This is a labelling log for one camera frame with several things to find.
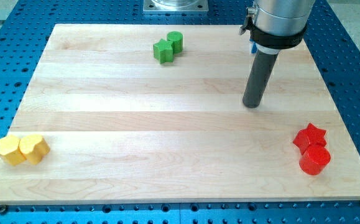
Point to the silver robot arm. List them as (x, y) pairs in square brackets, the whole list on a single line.
[(276, 25)]

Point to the light wooden board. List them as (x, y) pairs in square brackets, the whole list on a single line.
[(123, 128)]

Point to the green star block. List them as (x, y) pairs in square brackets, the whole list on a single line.
[(163, 51)]

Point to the green cylinder block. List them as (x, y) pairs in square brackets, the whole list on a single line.
[(176, 38)]

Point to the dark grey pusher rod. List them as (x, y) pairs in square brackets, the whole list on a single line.
[(261, 70)]

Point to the red star block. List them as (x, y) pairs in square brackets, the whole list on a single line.
[(309, 136)]

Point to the red cylinder block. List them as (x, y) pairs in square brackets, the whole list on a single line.
[(314, 159)]

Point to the yellow heart block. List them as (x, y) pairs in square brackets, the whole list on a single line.
[(34, 147)]

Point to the yellow hexagon block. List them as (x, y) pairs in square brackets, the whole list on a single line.
[(10, 151)]

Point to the blue perforated table plate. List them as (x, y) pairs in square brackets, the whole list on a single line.
[(333, 38)]

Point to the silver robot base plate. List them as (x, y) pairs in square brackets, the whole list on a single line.
[(175, 6)]

